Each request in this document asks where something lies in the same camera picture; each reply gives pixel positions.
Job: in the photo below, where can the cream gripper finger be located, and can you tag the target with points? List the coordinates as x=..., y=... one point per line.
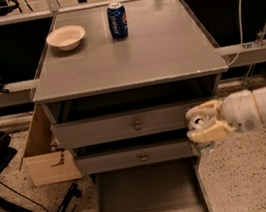
x=210, y=108
x=218, y=130

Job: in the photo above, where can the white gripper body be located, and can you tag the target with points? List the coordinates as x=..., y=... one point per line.
x=240, y=110

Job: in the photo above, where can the silver 7up can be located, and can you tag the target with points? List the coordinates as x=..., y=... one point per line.
x=198, y=122

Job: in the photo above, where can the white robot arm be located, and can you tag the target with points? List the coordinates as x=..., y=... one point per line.
x=260, y=100

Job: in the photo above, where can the round top drawer knob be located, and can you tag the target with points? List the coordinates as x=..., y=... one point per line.
x=138, y=126

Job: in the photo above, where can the round drawer knob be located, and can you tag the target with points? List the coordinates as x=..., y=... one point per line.
x=143, y=157
x=138, y=126

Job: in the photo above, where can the round middle drawer knob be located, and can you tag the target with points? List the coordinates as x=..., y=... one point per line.
x=143, y=157

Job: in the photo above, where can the grey open bottom drawer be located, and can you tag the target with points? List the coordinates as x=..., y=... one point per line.
x=170, y=186

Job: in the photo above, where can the grey drawer cabinet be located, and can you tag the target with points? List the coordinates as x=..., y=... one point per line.
x=165, y=59

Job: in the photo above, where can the blue pepsi can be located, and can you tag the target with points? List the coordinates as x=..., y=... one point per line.
x=117, y=20

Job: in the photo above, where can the grey middle drawer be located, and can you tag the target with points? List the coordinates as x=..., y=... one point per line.
x=130, y=157

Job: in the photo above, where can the grey top drawer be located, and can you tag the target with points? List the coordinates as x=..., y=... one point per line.
x=119, y=126

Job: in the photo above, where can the white bowl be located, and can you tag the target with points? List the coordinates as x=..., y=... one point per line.
x=66, y=38

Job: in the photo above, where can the cardboard box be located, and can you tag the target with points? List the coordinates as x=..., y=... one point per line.
x=46, y=161

